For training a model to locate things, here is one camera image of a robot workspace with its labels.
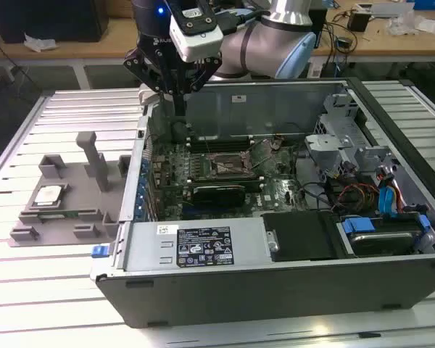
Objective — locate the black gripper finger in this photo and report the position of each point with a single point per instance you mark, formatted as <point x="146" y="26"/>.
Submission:
<point x="207" y="74"/>
<point x="139" y="65"/>

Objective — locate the grey parts rack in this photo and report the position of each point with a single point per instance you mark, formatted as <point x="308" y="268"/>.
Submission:
<point x="76" y="203"/>

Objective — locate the crumpled white paper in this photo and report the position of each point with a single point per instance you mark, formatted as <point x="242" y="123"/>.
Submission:
<point x="40" y="42"/>

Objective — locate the green RAM stick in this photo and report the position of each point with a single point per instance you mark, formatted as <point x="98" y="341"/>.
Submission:
<point x="69" y="214"/>

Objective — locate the metal locking lever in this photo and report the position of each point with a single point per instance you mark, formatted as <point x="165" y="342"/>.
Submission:
<point x="208" y="148"/>

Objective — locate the green motherboard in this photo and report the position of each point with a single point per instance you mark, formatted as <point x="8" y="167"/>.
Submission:
<point x="275" y="188"/>

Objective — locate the hard disk in blue carrier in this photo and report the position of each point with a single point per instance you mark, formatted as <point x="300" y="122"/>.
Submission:
<point x="380" y="241"/>

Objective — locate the silver metal bracket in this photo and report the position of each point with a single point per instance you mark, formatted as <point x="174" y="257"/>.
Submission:
<point x="326" y="143"/>

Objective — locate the silver power supply with label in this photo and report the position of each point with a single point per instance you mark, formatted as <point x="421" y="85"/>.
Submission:
<point x="148" y="246"/>

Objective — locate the clear plastic bags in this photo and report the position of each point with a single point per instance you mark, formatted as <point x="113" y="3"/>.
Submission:
<point x="402" y="23"/>

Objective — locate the CPU socket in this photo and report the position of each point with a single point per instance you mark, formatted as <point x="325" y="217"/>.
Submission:
<point x="224" y="163"/>

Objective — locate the blue case latch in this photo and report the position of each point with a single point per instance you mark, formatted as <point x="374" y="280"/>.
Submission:
<point x="99" y="251"/>

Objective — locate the wooden desk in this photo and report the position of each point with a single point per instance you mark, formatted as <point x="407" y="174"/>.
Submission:
<point x="112" y="43"/>

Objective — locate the large black box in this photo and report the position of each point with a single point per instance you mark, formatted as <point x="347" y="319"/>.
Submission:
<point x="50" y="18"/>

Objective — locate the small black adapter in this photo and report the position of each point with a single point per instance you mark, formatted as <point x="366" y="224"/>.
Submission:
<point x="345" y="43"/>

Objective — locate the small black cube box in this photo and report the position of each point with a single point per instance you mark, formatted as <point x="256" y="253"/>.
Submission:
<point x="357" y="21"/>

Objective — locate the black RAM slots row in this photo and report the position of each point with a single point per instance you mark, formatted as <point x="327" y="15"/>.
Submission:
<point x="252" y="184"/>
<point x="221" y="144"/>

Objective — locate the black graphics card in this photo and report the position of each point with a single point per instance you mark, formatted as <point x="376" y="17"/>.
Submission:
<point x="219" y="195"/>

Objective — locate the black open PC case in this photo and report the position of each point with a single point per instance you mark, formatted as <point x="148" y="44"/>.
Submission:
<point x="239" y="301"/>

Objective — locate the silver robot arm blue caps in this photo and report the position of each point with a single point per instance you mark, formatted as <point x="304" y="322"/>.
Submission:
<point x="253" y="47"/>

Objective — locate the silver CPU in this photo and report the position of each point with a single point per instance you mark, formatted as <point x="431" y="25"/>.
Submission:
<point x="48" y="195"/>

